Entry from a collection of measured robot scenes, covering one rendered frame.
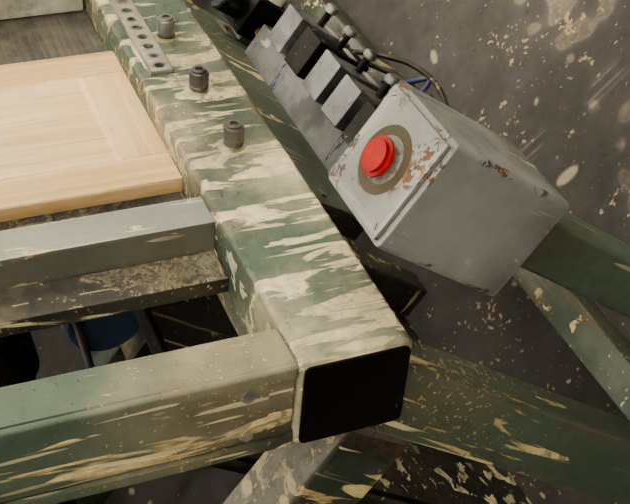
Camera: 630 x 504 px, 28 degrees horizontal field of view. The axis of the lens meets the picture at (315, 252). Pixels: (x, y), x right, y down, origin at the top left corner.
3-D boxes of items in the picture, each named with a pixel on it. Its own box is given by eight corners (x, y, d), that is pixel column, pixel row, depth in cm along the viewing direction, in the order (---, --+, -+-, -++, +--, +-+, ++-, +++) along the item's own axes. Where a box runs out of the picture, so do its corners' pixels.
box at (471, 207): (578, 209, 119) (455, 143, 108) (499, 302, 123) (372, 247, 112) (516, 143, 128) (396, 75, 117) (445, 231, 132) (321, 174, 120)
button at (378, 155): (412, 156, 113) (396, 148, 111) (385, 190, 114) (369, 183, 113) (393, 133, 115) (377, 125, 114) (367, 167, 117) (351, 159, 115)
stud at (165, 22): (177, 39, 165) (177, 19, 163) (159, 42, 164) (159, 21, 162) (172, 30, 167) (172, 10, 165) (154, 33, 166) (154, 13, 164)
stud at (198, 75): (211, 93, 155) (211, 72, 153) (192, 95, 154) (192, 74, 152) (205, 83, 157) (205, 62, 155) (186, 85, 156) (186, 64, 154)
